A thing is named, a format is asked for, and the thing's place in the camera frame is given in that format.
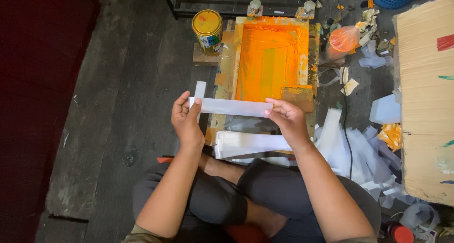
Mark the orange stained rag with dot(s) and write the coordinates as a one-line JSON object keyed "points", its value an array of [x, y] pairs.
{"points": [[391, 135]]}

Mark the person's legs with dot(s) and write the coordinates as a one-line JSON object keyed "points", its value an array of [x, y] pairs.
{"points": [[255, 200]]}

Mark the person's right hand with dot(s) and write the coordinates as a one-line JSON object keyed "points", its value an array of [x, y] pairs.
{"points": [[289, 120]]}

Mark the wooden squeegee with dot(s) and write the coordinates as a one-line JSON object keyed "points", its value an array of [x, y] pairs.
{"points": [[297, 97]]}

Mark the orange screen printing frame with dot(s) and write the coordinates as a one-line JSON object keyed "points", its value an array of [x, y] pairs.
{"points": [[271, 62]]}

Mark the person's left hand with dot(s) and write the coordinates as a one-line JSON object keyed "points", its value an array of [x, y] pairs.
{"points": [[184, 124]]}

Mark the heap of white plastic strips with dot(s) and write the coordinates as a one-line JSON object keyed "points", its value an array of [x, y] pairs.
{"points": [[358, 158]]}

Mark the stack of white plastic strips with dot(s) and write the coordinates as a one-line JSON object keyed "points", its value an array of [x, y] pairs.
{"points": [[248, 143]]}

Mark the orange plastic bag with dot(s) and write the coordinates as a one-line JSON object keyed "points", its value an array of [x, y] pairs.
{"points": [[343, 39]]}

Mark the white plastic bag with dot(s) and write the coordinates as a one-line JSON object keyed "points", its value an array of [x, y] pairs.
{"points": [[385, 110]]}

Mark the clear plastic bag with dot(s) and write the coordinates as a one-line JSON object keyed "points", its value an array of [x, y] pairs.
{"points": [[418, 218]]}

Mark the red bottle cap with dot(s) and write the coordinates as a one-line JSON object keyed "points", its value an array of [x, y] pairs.
{"points": [[400, 233]]}

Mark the large cardboard box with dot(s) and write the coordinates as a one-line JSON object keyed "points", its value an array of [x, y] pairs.
{"points": [[425, 101]]}

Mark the frame hinge clamp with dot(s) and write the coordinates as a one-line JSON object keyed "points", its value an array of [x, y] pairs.
{"points": [[255, 8], [307, 10]]}

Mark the wooden block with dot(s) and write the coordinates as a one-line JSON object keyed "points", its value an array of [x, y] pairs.
{"points": [[204, 57]]}

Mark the yellow paint can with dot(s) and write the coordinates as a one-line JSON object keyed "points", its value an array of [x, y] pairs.
{"points": [[208, 32]]}

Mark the white plastic strip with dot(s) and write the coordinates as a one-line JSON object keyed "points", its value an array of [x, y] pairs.
{"points": [[230, 107]]}

